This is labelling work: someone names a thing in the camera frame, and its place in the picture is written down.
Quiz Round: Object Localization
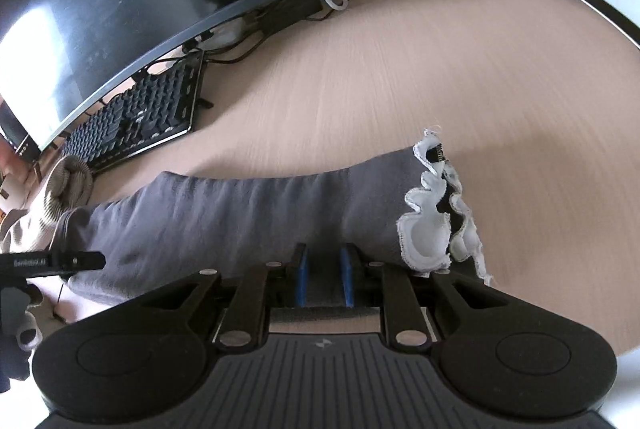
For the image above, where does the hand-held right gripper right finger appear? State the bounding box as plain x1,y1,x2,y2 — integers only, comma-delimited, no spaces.
340,243,526,350

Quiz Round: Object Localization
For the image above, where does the black power brick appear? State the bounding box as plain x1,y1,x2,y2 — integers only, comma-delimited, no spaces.
250,0,324,38

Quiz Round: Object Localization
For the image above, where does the person's left hand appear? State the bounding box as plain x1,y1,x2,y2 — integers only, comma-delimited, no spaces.
13,311,44,353

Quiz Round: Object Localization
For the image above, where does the grey sock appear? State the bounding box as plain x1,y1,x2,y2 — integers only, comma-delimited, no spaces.
50,126,496,310

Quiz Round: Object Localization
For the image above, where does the beige striped garment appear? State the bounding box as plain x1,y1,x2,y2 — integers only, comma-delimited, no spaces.
0,155,97,256

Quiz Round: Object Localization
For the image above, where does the white monitor stand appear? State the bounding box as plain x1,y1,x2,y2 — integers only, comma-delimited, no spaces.
197,16,251,56

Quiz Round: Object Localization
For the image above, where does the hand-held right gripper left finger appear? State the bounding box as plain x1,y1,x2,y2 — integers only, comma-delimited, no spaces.
120,243,309,350

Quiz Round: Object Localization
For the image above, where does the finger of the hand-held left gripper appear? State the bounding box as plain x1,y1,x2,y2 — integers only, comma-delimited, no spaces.
50,250,107,274

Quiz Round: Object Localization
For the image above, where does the black mechanical keyboard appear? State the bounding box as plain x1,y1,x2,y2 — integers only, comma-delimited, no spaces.
60,49,215,174

